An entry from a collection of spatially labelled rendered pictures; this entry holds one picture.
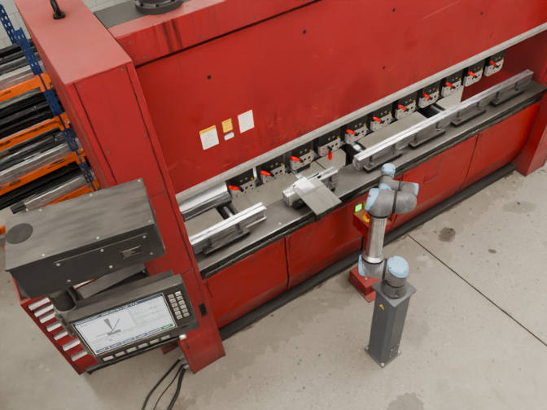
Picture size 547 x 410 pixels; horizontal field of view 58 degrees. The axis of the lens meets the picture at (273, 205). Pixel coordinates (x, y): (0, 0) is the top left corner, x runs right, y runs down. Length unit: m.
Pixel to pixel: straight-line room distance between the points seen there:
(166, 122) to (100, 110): 0.46
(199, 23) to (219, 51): 0.18
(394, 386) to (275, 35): 2.29
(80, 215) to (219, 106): 0.90
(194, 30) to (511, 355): 2.85
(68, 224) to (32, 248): 0.14
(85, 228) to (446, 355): 2.59
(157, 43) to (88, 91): 0.39
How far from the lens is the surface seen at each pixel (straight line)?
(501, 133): 4.29
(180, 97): 2.31
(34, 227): 1.92
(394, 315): 3.00
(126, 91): 1.96
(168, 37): 2.15
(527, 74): 4.36
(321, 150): 3.00
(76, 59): 2.00
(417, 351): 3.64
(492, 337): 3.81
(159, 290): 2.01
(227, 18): 2.24
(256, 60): 2.42
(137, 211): 1.81
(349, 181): 3.32
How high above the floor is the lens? 3.20
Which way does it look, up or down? 47 degrees down
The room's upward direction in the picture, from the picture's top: 6 degrees counter-clockwise
